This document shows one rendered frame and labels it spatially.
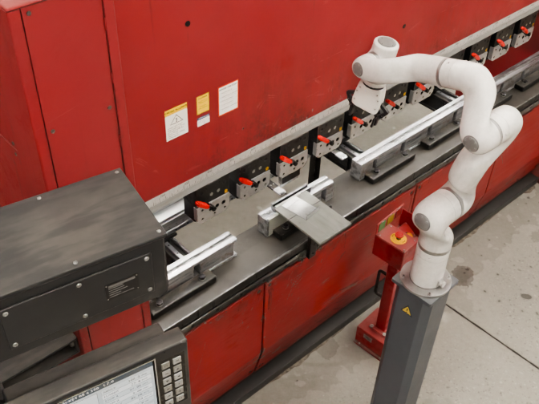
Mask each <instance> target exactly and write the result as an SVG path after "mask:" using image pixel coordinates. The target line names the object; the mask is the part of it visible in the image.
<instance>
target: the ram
mask: <svg viewBox="0 0 539 404"><path fill-rule="evenodd" d="M113 1H114V7H115V20H116V28H117V34H118V42H119V49H120V61H121V68H122V76H123V82H124V95H125V103H126V109H127V116H128V129H129V136H130V143H131V150H132V163H133V170H134V177H135V184H136V191H137V192H138V193H139V195H140V196H141V198H142V199H143V201H144V202H145V203H146V202H148V201H150V200H152V199H154V198H156V197H158V196H160V195H162V194H163V193H165V192H167V191H169V190H171V189H173V188H175V187H177V186H179V185H181V184H183V183H185V182H187V181H189V180H190V179H192V178H194V177H196V176H199V175H200V174H202V173H204V172H207V171H208V170H210V169H212V168H215V167H216V166H217V165H219V164H222V163H224V162H225V161H227V160H230V159H232V158H233V157H235V156H238V155H240V154H241V153H242V152H245V151H247V150H249V149H250V148H252V147H255V146H257V145H258V144H260V143H263V142H265V141H266V140H268V139H270V138H272V137H274V136H276V135H278V134H280V133H282V132H284V131H286V130H288V129H290V128H292V127H294V126H296V125H297V124H299V123H301V122H303V121H305V120H307V119H309V118H311V117H313V116H315V115H317V114H319V113H321V112H323V111H325V110H326V109H328V108H330V107H333V106H334V105H336V104H338V103H341V102H342V101H344V100H346V99H347V90H355V89H356V87H357V86H358V84H359V81H360V78H358V77H357V76H356V75H355V74H354V72H353V71H352V63H353V62H354V61H355V60H356V59H357V58H358V57H359V56H361V55H364V54H366V53H368V52H369V51H370V50H371V48H372V45H373V42H374V40H375V38H377V37H379V36H387V37H390V38H393V39H394V40H395V41H397V43H398V44H399V49H398V52H397V55H396V57H401V56H406V55H413V54H426V55H433V54H435V53H437V52H439V51H441V50H443V49H445V48H447V47H449V46H451V45H453V44H455V43H457V42H459V41H460V40H462V39H464V38H467V37H468V36H470V35H472V34H475V33H476V32H478V31H480V30H483V29H484V28H485V27H487V26H490V25H492V24H493V23H495V22H498V21H500V20H501V19H503V18H506V17H508V16H509V15H511V14H513V13H515V12H517V11H519V10H521V9H523V8H525V7H527V6H529V5H531V4H533V3H535V2H537V1H538V0H113ZM537 10H539V6H536V7H534V8H532V9H531V10H529V11H527V12H525V13H523V14H521V15H519V16H517V17H515V18H514V19H512V20H510V21H508V22H506V23H504V24H502V25H500V26H498V27H496V28H494V29H493V30H490V31H489V32H487V33H485V34H482V35H481V36H479V37H477V38H475V39H473V40H472V41H470V42H467V43H465V44H464V45H462V46H459V47H457V48H456V49H455V50H452V51H450V52H448V53H447V54H445V55H442V56H441V57H446V58H448V57H450V56H452V55H454V54H456V53H458V52H459V51H462V50H463V49H465V48H467V47H469V46H471V45H473V44H474V43H476V42H479V41H480V40H482V39H484V38H487V37H488V36H489V35H491V34H494V33H496V32H497V31H499V30H502V29H504V28H505V27H507V26H509V25H511V24H513V23H515V22H517V21H518V20H520V19H522V18H524V17H526V16H528V15H530V14H532V13H533V12H535V11H537ZM237 79H238V108H237V109H235V110H232V111H230V112H228V113H226V114H224V115H222V116H219V117H218V88H219V87H222V86H224V85H225V84H228V83H231V82H232V81H235V80H237ZM205 93H209V110H208V111H205V112H203V113H201V114H199V115H197V97H198V96H201V95H203V94H205ZM186 102H187V112H188V132H186V133H184V134H183V135H180V136H178V137H176V138H175V139H171V140H169V141H168V142H167V138H166V127H165V117H164V112H165V111H168V110H170V109H172V108H174V107H177V106H179V105H181V104H183V103H186ZM349 107H350V105H349V104H348V105H346V106H345V107H343V108H341V109H339V110H337V111H335V112H333V113H331V114H329V115H327V116H326V117H324V118H322V119H320V120H318V121H316V122H314V123H312V124H310V125H308V126H306V127H304V128H303V129H301V130H299V131H296V132H295V133H293V134H291V135H288V136H287V137H286V138H284V139H281V140H279V141H277V142H276V143H273V144H271V145H269V146H268V147H266V148H264V149H262V150H260V151H258V152H256V153H254V154H252V155H251V156H249V157H247V158H245V159H243V160H241V161H239V162H237V163H235V164H233V165H232V166H230V167H228V168H226V169H224V170H222V171H220V172H218V173H216V174H214V175H213V176H210V177H209V178H207V179H205V180H202V181H201V182H199V183H197V184H194V185H193V186H192V187H190V188H187V189H185V190H184V191H182V192H179V193H177V194H176V195H175V196H172V197H170V198H168V199H166V200H164V201H162V202H160V203H158V204H157V205H155V206H153V207H151V208H150V210H151V212H152V213H154V212H156V211H158V210H160V209H162V208H163V207H165V206H167V205H169V204H171V203H173V202H175V201H177V200H179V199H180V198H182V197H184V196H187V195H188V194H190V193H192V192H194V191H196V190H197V189H199V188H202V187H204V186H205V185H207V184H209V183H211V182H213V181H214V180H217V179H219V178H221V177H222V176H224V175H226V174H228V173H230V172H232V171H234V170H236V169H237V168H239V167H241V166H243V165H245V164H247V163H249V162H251V161H252V160H255V159H256V158H258V157H260V156H263V155H264V154H266V153H267V152H270V151H272V150H274V149H275V148H277V147H280V146H281V145H283V144H284V143H287V142H289V141H291V140H292V139H295V138H296V137H298V136H300V135H302V134H304V133H306V132H308V131H310V130H311V129H313V128H315V127H317V126H319V125H321V124H323V123H325V122H326V121H328V120H330V119H333V118H334V117H336V116H338V115H340V114H342V113H343V112H345V111H348V110H349ZM208 113H209V122H208V123H205V124H203V125H201V126H199V127H197V119H198V118H200V117H201V116H204V115H207V114H208Z"/></svg>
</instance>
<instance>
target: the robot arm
mask: <svg viewBox="0 0 539 404"><path fill-rule="evenodd" d="M398 49H399V44H398V43H397V41H395V40H394V39H393V38H390V37H387V36H379V37H377V38H375V40H374V42H373V45H372V48H371V50H370V51H369V52H368V53H366V54H364V55H361V56H359V57H358V58H357V59H356V60H355V61H354V62H353V63H352V71H353V72H354V74H355V75H356V76H357V77H358V78H360V81H359V84H358V86H357V87H356V89H355V90H347V91H346V95H347V99H348V101H349V105H350V107H349V110H348V111H349V114H348V115H351V114H353V113H354V111H355V107H356V106H357V107H360V108H362V109H363V110H364V111H367V112H369V113H371V114H373V115H374V118H373V120H372V123H371V128H373V127H374V126H376V125H377V123H378V121H379V119H381V118H383V117H384V116H386V115H388V114H389V113H390V112H389V110H388V109H387V108H386V107H385V105H384V104H383V101H384V98H385V93H386V85H387V84H396V83H408V82H420V83H426V84H430V85H433V86H438V87H444V88H448V89H453V90H457V91H461V92H462V93H463V95H464V108H463V112H462V116H461V121H460V138H461V141H462V143H463V145H464V148H463V149H462V150H461V151H460V153H459V155H458V156H457V157H456V159H455V161H454V163H453V165H452V166H451V168H450V171H449V173H448V182H447V183H446V184H445V185H443V186H442V187H441V188H440V189H438V190H437V191H435V192H433V193H432V194H431V195H430V196H428V197H426V198H425V199H423V200H422V201H421V202H419V203H418V205H417V206H416V207H415V210H414V212H413V214H412V221H413V223H414V225H415V226H416V227H417V228H418V229H419V238H418V241H417V245H416V249H415V255H414V258H413V260H412V261H408V262H407V263H406V264H405V265H404V266H403V267H402V268H401V271H400V280H401V282H402V284H403V286H404V287H405V288H406V289H407V290H408V291H409V292H410V293H413V294H415V295H416V296H418V297H424V298H437V297H441V296H443V295H444V294H446V293H447V292H448V291H449V289H450V288H451V284H452V279H451V276H450V273H449V272H448V270H447V269H446V266H447V263H448V258H449V255H450V252H451V249H452V243H453V239H454V236H453V232H452V230H451V229H450V227H449V225H450V224H452V223H453V222H454V221H456V220H457V219H459V218H460V217H462V216H463V215H464V214H465V213H466V212H467V211H468V210H469V209H470V208H471V207H472V204H473V202H474V200H475V196H476V186H477V185H478V183H479V181H480V179H481V178H482V176H483V175H484V174H485V172H486V171H487V170H488V168H489V167H490V166H491V164H492V163H493V162H494V161H495V160H496V159H497V158H498V156H499V155H500V154H501V153H502V152H503V151H504V150H505V149H506V148H507V147H508V146H509V145H510V144H511V142H513V141H514V139H515V138H516V137H517V135H518V134H519V132H520V130H521V128H522V125H523V119H522V116H521V113H520V112H519V111H518V110H517V109H516V108H515V107H511V106H508V105H503V106H499V107H497V108H495V109H493V110H492V108H493V105H494V103H495V100H496V84H495V81H494V79H493V77H492V75H491V73H490V71H489V70H488V69H487V68H486V67H485V66H483V65H481V64H479V63H474V62H469V61H465V60H460V59H451V58H446V57H441V56H436V55H426V54H413V55H406V56H401V57H396V55H397V52H398ZM351 94H354V95H353V97H352V95H351ZM380 109H382V110H383V113H381V112H380Z"/></svg>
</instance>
